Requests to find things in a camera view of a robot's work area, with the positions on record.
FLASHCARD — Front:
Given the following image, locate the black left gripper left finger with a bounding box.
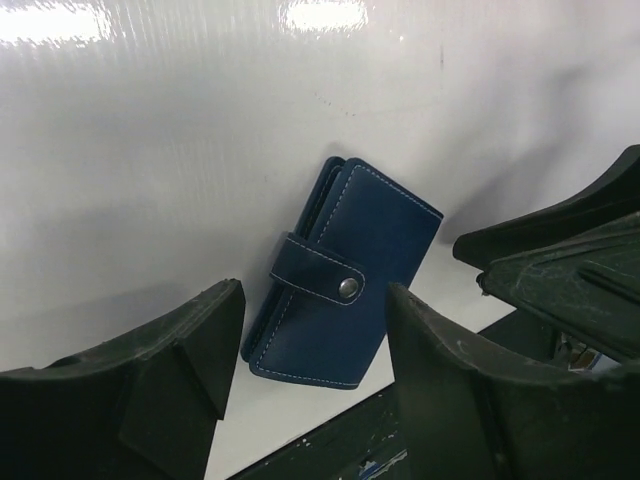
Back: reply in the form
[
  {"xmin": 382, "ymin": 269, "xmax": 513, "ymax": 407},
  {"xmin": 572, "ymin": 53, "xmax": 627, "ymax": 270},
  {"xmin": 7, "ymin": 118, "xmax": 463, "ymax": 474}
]
[{"xmin": 1, "ymin": 279, "xmax": 244, "ymax": 479}]

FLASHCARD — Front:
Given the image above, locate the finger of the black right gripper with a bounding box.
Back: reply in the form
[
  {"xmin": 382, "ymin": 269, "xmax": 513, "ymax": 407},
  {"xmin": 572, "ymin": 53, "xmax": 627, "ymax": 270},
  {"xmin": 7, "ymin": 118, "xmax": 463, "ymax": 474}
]
[{"xmin": 453, "ymin": 145, "xmax": 639, "ymax": 358}]

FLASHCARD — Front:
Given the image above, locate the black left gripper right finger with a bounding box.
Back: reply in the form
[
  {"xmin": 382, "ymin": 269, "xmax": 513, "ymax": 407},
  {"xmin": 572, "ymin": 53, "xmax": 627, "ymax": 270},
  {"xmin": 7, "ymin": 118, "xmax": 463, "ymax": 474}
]
[{"xmin": 386, "ymin": 284, "xmax": 639, "ymax": 479}]

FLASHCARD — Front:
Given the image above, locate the blue leather card holder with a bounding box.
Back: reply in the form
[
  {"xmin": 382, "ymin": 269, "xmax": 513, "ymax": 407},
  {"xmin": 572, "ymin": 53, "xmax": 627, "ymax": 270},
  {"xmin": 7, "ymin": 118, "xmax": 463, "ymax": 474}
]
[{"xmin": 241, "ymin": 157, "xmax": 443, "ymax": 390}]

